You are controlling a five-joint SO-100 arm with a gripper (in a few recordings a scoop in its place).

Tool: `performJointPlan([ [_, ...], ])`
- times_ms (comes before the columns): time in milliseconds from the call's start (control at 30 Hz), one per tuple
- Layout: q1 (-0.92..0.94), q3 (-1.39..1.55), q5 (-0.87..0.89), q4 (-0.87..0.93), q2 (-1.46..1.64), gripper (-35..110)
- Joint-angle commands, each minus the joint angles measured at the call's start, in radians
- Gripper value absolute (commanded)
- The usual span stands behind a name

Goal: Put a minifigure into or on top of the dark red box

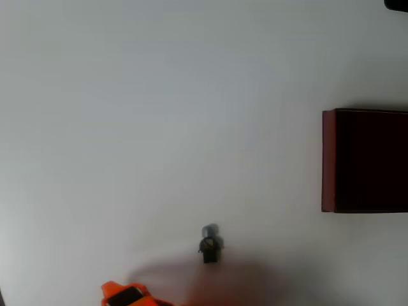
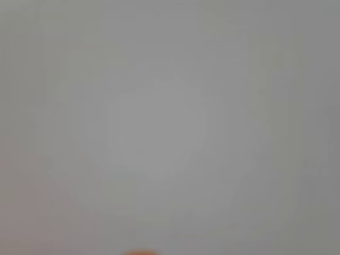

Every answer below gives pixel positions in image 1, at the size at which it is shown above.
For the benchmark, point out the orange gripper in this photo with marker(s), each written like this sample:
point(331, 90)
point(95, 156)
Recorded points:
point(125, 296)

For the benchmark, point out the black rounded object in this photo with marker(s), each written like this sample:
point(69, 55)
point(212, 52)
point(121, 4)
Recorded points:
point(396, 4)

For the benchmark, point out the small dark toy figure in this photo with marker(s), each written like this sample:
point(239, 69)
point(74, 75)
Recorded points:
point(210, 248)

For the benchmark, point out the dark red cardboard box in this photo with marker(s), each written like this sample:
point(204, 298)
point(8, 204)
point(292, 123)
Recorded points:
point(369, 159)

